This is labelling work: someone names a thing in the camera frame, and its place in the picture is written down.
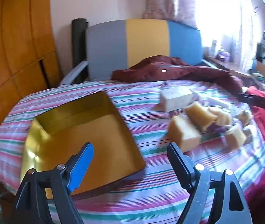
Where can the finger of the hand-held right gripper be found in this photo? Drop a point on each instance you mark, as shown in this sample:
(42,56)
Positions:
(258,100)

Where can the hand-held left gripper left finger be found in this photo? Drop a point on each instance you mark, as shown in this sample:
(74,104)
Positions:
(81,165)

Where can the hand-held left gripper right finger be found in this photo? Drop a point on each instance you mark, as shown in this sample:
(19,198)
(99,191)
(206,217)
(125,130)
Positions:
(181,168)

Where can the yellow patterned sock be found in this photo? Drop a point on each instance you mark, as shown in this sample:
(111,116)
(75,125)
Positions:
(245,117)

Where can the yellow sponge block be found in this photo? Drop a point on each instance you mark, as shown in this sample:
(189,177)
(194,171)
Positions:
(236,136)
(199,115)
(223,117)
(183,133)

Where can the maroon box with gold lining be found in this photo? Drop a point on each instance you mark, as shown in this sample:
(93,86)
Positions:
(109,140)

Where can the white carton box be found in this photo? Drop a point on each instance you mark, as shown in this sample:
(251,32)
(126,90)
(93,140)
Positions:
(175,99)

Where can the green white scouring sponge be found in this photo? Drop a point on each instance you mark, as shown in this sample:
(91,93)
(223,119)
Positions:
(217,102)

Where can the striped bed sheet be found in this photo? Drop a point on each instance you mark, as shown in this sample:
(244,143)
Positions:
(146,198)

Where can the purple pouch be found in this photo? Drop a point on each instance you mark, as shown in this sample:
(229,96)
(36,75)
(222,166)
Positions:
(216,128)

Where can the purple storage box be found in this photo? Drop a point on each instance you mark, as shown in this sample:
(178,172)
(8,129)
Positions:
(224,56)

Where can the pink patterned curtain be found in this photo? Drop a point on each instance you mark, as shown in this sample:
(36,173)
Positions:
(249,32)
(167,2)

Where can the small white box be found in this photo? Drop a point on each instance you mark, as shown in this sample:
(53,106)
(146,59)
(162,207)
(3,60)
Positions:
(214,47)

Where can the maroon jacket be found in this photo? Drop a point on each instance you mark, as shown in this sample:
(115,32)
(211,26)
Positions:
(169,71)

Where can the grey yellow blue headboard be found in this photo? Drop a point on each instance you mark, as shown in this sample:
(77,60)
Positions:
(146,42)

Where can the wooden wardrobe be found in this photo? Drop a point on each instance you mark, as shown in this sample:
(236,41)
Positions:
(18,51)

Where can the grey bed rail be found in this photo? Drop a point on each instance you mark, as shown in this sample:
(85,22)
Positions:
(73,73)

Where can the black post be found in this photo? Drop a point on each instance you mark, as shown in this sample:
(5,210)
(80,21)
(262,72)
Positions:
(78,42)

